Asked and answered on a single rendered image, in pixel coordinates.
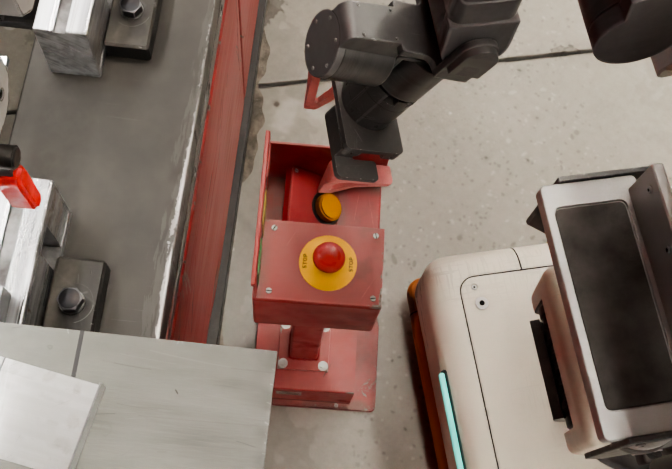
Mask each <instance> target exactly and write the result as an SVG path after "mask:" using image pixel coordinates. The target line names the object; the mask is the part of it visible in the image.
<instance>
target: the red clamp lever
mask: <svg viewBox="0 0 672 469"><path fill-rule="evenodd" d="M20 160H21V151H20V148H18V146H17V145H10V144H1V143H0V191H1V193H2V194H3V195H4V196H5V198H6V199H7V200H8V202H9V203H10V204H11V206H12V207H16V208H25V209H34V210H35V208H36V207H38V206H40V203H41V194H40V192H39V191H38V189H37V187H36V186H35V184H34V182H33V181H32V179H31V177H30V176H29V174H28V172H27V171H26V170H25V168H24V167H22V165H20Z"/></svg>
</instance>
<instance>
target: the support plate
mask: <svg viewBox="0 0 672 469"><path fill-rule="evenodd" d="M79 334H80V330H70V329H61V328H51V327H41V326H32V325H22V324H13V323H3V322H0V356H2V357H5V359H6V358H9V359H12V360H16V361H19V362H22V363H26V364H29V365H33V366H36V367H40V368H43V369H46V370H50V371H53V372H57V373H60V374H64V375H67V376H71V374H72V369H73V364H74V359H75V354H76V349H77V344H78V339H79ZM5 359H4V361H5ZM276 362H277V351H271V350H262V349H252V348H242V347H233V346H223V345H214V344H204V343H195V342H185V341H175V340H166V339H156V338H147V337H137V336H128V335H118V334H108V333H99V332H89V331H84V336H83V341H82V347H81V352H80V357H79V362H78V367H77V372H76V377H75V378H77V379H81V380H84V381H88V382H91V383H95V384H98V385H99V383H100V382H101V383H102V384H103V385H104V386H105V387H106V388H105V391H104V394H103V396H102V399H101V402H100V405H99V407H98V410H97V413H96V415H95V418H94V421H93V423H92V426H91V429H90V431H89V434H88V437H87V439H86V442H85V445H84V448H83V450H82V453H81V456H80V458H79V461H78V464H77V466H76V469H264V465H265V456H266V448H267V439H268V430H269V422H270V413H271V405H272V396H273V387H274V379H275V370H276Z"/></svg>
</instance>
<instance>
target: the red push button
mask: <svg viewBox="0 0 672 469"><path fill-rule="evenodd" d="M313 262H314V264H315V266H316V267H317V268H318V269H319V270H320V271H322V272H325V273H334V272H337V271H339V270H340V269H341V268H342V267H343V265H344V263H345V253H344V251H343V249H342V248H341V247H340V246H339V245H338V244H336V243H334V242H324V243H322V244H320V245H319V246H317V247H316V249H315V250H314V253H313Z"/></svg>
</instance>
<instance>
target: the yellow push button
mask: <svg viewBox="0 0 672 469"><path fill-rule="evenodd" d="M315 208H316V212H317V214H318V216H319V217H320V218H321V219H322V220H323V221H326V222H332V221H334V220H337V219H338V218H339V217H340V215H341V211H342V208H341V204H340V201H339V200H338V198H337V197H336V196H335V195H333V194H331V193H325V194H323V195H321V196H319V197H318V198H317V200H316V203H315Z"/></svg>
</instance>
